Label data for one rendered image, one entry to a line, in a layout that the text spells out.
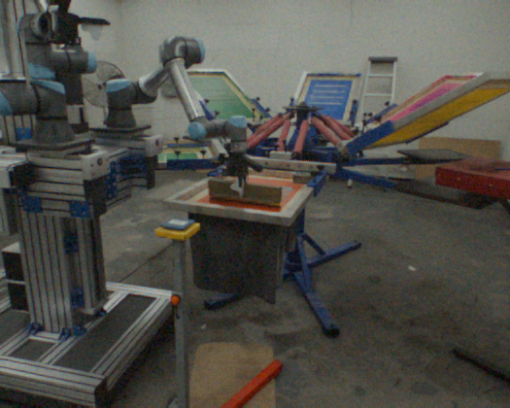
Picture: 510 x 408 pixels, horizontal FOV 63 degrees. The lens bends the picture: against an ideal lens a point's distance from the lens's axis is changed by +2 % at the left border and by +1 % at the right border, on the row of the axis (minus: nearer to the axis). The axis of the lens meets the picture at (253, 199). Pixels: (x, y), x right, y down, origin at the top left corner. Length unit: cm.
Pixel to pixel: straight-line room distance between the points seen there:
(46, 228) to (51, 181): 42
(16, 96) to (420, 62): 529
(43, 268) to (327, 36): 506
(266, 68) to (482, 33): 285
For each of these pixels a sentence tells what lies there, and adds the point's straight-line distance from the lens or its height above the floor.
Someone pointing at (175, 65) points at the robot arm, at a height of 156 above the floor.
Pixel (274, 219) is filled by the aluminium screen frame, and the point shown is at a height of 97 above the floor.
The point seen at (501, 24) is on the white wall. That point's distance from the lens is 636.
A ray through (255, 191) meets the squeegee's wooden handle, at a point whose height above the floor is 102.
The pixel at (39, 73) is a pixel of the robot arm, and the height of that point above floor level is 152.
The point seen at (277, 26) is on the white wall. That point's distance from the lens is 653.
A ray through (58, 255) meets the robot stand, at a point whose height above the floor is 68.
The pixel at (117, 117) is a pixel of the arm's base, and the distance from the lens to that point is 221.
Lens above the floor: 154
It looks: 17 degrees down
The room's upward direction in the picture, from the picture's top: 1 degrees clockwise
